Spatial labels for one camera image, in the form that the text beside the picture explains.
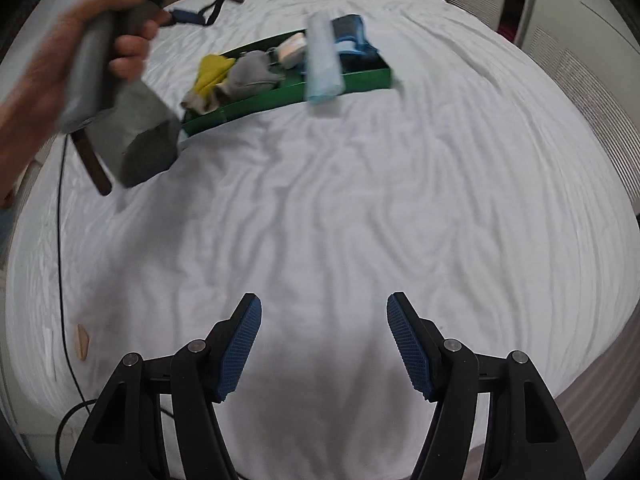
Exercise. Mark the blue folded towel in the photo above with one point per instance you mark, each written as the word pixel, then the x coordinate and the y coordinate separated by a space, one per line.
pixel 352 35

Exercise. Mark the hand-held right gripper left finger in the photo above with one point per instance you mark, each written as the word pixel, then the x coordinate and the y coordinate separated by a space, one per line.
pixel 240 345

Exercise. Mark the yellow sock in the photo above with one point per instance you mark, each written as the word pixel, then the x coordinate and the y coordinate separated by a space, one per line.
pixel 212 72

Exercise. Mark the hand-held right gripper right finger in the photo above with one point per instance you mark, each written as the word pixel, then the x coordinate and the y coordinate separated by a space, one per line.
pixel 410 345

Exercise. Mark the orange and white tissue pack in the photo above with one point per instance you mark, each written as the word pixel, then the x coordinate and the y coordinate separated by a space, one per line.
pixel 291 50

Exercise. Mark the beige sock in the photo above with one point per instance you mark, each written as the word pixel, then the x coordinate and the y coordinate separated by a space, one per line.
pixel 200 102

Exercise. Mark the bed with white sheet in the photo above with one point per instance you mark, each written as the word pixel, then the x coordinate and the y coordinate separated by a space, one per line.
pixel 350 200

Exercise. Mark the grey bra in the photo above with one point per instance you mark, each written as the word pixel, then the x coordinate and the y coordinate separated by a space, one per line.
pixel 250 75

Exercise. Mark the person's left hand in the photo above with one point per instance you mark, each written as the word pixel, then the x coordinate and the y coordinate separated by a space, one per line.
pixel 45 70

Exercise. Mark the clear zip bag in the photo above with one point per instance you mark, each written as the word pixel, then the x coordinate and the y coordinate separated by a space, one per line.
pixel 322 65

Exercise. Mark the beige round foam pad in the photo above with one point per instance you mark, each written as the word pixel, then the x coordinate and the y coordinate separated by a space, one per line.
pixel 82 342

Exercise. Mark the green tray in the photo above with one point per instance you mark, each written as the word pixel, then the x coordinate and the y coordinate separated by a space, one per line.
pixel 260 102

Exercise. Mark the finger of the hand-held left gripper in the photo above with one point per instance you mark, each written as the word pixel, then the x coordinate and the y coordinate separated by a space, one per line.
pixel 185 15
pixel 215 7

